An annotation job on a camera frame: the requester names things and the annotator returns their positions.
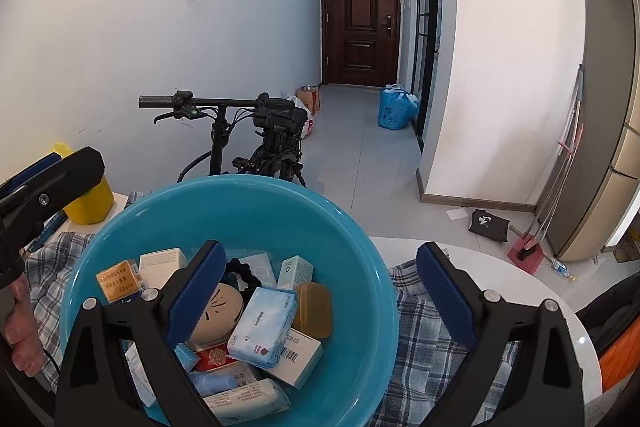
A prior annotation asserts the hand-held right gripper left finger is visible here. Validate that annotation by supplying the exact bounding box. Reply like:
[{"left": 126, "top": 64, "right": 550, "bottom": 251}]
[{"left": 54, "top": 239, "right": 228, "bottom": 427}]

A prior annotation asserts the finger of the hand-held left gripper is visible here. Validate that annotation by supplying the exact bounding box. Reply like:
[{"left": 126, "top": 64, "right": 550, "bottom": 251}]
[
  {"left": 0, "top": 146, "right": 107, "bottom": 228},
  {"left": 0, "top": 153, "right": 65, "bottom": 200}
]

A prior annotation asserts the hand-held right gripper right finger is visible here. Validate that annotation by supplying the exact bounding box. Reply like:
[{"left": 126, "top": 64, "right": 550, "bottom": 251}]
[{"left": 416, "top": 242, "right": 586, "bottom": 427}]

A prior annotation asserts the blue wet wipes packet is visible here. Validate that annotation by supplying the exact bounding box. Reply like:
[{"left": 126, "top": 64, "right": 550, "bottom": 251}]
[{"left": 227, "top": 285, "right": 299, "bottom": 370}]

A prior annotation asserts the orange translucent soap box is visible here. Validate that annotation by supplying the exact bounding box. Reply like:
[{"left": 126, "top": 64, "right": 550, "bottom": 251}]
[{"left": 292, "top": 282, "right": 333, "bottom": 339}]

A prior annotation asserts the blue plastic basin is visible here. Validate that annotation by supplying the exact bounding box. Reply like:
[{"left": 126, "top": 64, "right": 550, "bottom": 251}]
[{"left": 59, "top": 174, "right": 400, "bottom": 427}]

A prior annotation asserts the person's left hand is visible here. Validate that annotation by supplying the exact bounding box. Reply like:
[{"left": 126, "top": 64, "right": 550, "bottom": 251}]
[{"left": 0, "top": 279, "right": 47, "bottom": 378}]

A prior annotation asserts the yellow container with green lid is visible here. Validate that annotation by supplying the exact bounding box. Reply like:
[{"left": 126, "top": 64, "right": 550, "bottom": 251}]
[{"left": 52, "top": 142, "right": 116, "bottom": 225}]

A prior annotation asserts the small blue box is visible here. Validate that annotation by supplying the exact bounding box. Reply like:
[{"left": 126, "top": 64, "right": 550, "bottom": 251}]
[{"left": 175, "top": 343, "right": 201, "bottom": 372}]

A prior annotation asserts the red box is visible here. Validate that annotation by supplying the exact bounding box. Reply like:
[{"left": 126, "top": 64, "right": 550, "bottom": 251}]
[{"left": 192, "top": 342, "right": 236, "bottom": 373}]

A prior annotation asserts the plain white box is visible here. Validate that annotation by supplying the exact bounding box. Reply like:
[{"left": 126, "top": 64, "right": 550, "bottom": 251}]
[{"left": 239, "top": 252, "right": 278, "bottom": 290}]

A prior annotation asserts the orange label box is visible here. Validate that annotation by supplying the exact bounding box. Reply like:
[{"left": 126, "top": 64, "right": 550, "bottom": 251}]
[{"left": 95, "top": 259, "right": 143, "bottom": 305}]

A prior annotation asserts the blue plaid cloth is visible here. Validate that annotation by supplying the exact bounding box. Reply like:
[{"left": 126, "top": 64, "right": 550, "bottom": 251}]
[{"left": 22, "top": 232, "right": 526, "bottom": 427}]

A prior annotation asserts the blue printed pack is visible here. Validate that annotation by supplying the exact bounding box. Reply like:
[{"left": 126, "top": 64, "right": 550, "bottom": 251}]
[{"left": 189, "top": 366, "right": 261, "bottom": 398}]

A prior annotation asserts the black bag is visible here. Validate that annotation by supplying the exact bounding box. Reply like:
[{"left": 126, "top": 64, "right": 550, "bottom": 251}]
[{"left": 467, "top": 208, "right": 511, "bottom": 244}]

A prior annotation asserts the red dustpan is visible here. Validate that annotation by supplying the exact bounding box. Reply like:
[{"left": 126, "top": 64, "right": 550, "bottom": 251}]
[{"left": 506, "top": 227, "right": 545, "bottom": 276}]

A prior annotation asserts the white slim box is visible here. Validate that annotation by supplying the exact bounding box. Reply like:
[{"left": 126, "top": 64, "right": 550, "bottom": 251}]
[{"left": 125, "top": 342, "right": 161, "bottom": 408}]

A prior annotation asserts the white and teal box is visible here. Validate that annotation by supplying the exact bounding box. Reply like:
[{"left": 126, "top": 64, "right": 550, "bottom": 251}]
[{"left": 276, "top": 255, "right": 315, "bottom": 292}]

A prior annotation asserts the white barcode box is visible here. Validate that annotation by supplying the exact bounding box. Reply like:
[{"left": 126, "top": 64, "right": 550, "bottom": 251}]
[{"left": 260, "top": 328, "right": 324, "bottom": 389}]

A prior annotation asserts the clear water bottle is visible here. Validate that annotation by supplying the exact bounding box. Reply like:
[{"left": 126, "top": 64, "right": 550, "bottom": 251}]
[{"left": 550, "top": 258, "right": 577, "bottom": 283}]

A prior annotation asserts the black bicycle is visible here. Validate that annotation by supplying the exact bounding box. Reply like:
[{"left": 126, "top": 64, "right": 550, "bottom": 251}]
[{"left": 138, "top": 90, "right": 310, "bottom": 188}]

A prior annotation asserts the orange chair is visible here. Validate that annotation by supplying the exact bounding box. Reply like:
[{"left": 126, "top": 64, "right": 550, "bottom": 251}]
[{"left": 575, "top": 274, "right": 640, "bottom": 393}]

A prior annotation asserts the blue plastic bag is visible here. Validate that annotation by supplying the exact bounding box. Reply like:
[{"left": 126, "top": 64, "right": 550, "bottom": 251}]
[{"left": 377, "top": 83, "right": 422, "bottom": 131}]

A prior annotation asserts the white plastic bag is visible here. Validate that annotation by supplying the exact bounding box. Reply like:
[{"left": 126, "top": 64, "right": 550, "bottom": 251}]
[{"left": 286, "top": 94, "right": 316, "bottom": 140}]

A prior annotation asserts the folded drying rack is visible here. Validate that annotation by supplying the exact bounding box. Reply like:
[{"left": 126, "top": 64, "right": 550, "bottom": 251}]
[{"left": 530, "top": 64, "right": 587, "bottom": 248}]

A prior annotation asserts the brown paper bag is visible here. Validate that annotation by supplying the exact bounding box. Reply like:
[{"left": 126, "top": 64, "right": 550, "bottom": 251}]
[{"left": 296, "top": 83, "right": 323, "bottom": 115}]

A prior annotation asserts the beige refrigerator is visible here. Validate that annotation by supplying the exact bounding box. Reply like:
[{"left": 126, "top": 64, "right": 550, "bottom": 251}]
[{"left": 555, "top": 0, "right": 640, "bottom": 264}]

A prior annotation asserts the black framed glass door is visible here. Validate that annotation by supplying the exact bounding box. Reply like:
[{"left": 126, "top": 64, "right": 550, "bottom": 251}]
[{"left": 412, "top": 0, "right": 446, "bottom": 140}]

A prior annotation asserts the brown wooden door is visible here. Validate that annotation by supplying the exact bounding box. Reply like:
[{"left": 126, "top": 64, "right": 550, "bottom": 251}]
[{"left": 320, "top": 0, "right": 403, "bottom": 86}]

